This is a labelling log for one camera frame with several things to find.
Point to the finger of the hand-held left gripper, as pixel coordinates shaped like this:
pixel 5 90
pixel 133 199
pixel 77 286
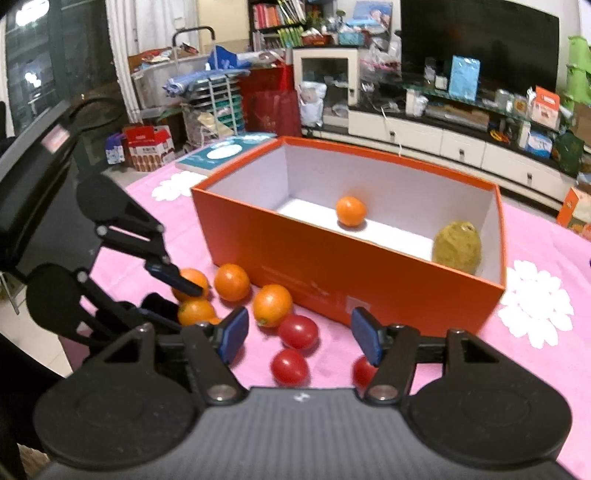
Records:
pixel 115 304
pixel 152 247

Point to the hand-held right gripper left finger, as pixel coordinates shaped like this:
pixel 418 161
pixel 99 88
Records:
pixel 233 334

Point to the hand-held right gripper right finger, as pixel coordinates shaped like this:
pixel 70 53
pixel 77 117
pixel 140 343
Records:
pixel 367 337

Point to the red cherry tomato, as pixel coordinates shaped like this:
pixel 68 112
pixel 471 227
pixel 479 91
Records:
pixel 289 367
pixel 298 331
pixel 362 374

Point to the small orange kumquat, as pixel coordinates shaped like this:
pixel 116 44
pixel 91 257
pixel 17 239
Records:
pixel 232 282
pixel 351 211
pixel 272 304
pixel 196 275
pixel 196 311

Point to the orange cardboard box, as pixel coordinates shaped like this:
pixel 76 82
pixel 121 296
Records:
pixel 277 258

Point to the yellow-green passion fruit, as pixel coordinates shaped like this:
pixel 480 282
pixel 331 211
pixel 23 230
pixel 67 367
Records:
pixel 457 247

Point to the red and white carton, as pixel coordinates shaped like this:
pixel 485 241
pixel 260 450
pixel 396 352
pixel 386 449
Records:
pixel 147 147

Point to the teal book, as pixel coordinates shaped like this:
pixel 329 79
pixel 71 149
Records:
pixel 221 152

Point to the red paper bag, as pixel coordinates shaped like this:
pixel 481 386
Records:
pixel 272 113
pixel 265 76

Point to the pink flowered tablecloth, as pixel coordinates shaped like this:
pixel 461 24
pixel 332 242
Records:
pixel 554 392

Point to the blue and white fabric bundle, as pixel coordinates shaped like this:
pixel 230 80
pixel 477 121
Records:
pixel 224 57

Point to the white curtain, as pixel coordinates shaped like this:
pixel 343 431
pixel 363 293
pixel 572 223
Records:
pixel 147 37

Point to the white low media cabinet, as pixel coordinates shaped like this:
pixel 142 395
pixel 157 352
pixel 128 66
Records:
pixel 415 134

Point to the white plastic bag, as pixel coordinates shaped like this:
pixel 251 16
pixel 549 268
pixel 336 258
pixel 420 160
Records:
pixel 311 104

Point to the white glass-door cabinet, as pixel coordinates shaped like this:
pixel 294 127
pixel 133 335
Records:
pixel 323 83

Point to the orange white fruit box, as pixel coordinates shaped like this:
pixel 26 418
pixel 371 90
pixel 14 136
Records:
pixel 577 214

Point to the bookshelf with books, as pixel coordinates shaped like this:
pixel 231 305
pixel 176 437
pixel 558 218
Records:
pixel 272 18

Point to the blue and white tissue box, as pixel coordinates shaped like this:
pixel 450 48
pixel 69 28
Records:
pixel 539 143

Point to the dark green paper bag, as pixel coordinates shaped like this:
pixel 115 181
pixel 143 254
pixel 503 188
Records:
pixel 568 152

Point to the light blue package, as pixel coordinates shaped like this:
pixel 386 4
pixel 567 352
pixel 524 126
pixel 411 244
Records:
pixel 464 78

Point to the small orange white box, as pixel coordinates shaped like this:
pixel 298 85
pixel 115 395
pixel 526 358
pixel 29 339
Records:
pixel 545 108

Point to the black television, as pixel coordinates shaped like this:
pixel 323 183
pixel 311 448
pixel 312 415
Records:
pixel 480 41

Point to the green plastic furniture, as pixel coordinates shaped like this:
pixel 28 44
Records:
pixel 579 64

